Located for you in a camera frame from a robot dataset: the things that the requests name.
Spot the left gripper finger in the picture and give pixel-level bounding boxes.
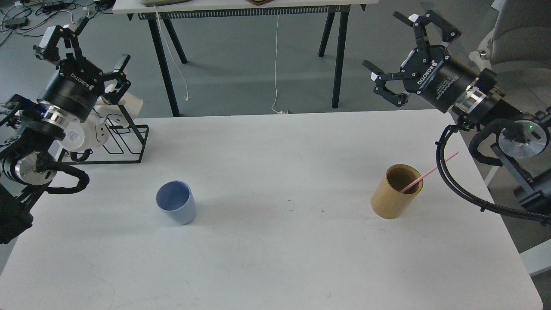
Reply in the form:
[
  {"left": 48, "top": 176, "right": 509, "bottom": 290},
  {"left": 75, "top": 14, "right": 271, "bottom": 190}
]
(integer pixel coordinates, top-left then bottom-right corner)
[
  {"left": 102, "top": 54, "right": 131, "bottom": 105},
  {"left": 34, "top": 17, "right": 90, "bottom": 68}
]

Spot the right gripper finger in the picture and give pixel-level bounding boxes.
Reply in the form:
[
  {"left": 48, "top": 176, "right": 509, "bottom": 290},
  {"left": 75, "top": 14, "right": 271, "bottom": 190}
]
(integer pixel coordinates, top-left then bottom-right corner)
[
  {"left": 393, "top": 10, "right": 461, "bottom": 50},
  {"left": 362, "top": 60, "right": 409, "bottom": 108}
]

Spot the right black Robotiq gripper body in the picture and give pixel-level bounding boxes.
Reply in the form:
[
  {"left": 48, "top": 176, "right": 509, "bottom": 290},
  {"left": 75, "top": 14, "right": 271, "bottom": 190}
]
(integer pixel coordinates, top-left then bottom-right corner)
[{"left": 401, "top": 45, "right": 485, "bottom": 115}]

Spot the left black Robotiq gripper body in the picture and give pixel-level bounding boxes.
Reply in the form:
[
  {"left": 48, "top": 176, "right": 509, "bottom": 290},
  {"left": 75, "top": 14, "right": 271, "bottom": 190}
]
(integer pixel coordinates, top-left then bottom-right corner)
[{"left": 37, "top": 56, "right": 105, "bottom": 122}]

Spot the pink chopstick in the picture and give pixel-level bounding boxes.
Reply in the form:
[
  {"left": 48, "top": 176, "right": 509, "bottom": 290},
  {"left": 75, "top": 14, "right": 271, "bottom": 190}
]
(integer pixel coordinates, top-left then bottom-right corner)
[{"left": 400, "top": 151, "right": 460, "bottom": 193}]

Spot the blue plastic cup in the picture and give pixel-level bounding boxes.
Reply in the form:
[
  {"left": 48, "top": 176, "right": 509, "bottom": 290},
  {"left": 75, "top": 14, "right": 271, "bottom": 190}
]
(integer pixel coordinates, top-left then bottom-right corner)
[{"left": 155, "top": 180, "right": 196, "bottom": 225}]

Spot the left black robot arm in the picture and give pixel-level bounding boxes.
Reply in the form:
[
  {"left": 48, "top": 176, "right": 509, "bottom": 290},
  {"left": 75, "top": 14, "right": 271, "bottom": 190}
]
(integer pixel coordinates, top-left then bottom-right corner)
[{"left": 0, "top": 17, "right": 130, "bottom": 245}]

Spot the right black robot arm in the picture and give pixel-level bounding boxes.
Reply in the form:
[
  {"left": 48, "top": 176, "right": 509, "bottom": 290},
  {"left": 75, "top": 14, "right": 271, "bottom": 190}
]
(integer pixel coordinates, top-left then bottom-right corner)
[{"left": 362, "top": 10, "right": 550, "bottom": 226}]

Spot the white cup rear on rack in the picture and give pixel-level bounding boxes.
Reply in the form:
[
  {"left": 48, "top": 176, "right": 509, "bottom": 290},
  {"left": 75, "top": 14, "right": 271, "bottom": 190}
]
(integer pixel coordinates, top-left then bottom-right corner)
[{"left": 94, "top": 92, "right": 144, "bottom": 129}]

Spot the white cup on rack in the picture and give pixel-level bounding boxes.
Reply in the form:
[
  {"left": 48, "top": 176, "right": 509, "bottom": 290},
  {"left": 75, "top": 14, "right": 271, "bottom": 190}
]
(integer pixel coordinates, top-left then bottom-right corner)
[
  {"left": 59, "top": 109, "right": 109, "bottom": 152},
  {"left": 94, "top": 92, "right": 144, "bottom": 129}
]

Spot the white cup front on rack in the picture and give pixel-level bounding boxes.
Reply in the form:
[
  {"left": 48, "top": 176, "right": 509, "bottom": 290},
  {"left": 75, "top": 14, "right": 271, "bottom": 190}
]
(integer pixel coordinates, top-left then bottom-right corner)
[{"left": 59, "top": 109, "right": 109, "bottom": 152}]

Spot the bamboo wooden cup holder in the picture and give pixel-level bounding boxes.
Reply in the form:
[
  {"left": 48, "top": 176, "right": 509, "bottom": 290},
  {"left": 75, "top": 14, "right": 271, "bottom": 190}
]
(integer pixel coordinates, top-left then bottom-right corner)
[{"left": 371, "top": 164, "right": 424, "bottom": 219}]

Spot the grey office chair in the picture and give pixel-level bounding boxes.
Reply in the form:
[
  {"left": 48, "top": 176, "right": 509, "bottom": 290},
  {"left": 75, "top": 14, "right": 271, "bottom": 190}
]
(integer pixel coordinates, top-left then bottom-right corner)
[{"left": 470, "top": 0, "right": 551, "bottom": 113}]

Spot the background table with black legs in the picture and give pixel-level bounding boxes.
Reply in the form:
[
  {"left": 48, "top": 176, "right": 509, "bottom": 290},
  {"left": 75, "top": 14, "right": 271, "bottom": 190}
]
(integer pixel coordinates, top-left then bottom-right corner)
[{"left": 104, "top": 5, "right": 376, "bottom": 118}]

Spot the floor cables and power strip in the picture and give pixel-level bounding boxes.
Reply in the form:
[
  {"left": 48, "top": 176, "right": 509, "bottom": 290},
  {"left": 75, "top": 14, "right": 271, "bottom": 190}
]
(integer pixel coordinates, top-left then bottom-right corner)
[{"left": 0, "top": 0, "right": 116, "bottom": 46}]

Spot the black wire cup rack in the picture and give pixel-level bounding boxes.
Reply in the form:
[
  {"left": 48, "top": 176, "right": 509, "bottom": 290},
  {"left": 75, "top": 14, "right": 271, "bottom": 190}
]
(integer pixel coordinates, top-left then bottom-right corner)
[{"left": 57, "top": 107, "right": 149, "bottom": 165}]

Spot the cream hanging cable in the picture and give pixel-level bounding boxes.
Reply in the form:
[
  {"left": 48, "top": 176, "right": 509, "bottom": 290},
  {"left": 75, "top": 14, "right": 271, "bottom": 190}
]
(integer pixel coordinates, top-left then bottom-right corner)
[{"left": 154, "top": 5, "right": 191, "bottom": 102}]

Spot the white hanging cable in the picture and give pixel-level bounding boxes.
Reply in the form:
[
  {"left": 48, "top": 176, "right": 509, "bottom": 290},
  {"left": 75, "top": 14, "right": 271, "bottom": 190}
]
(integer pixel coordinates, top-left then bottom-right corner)
[{"left": 271, "top": 14, "right": 288, "bottom": 115}]

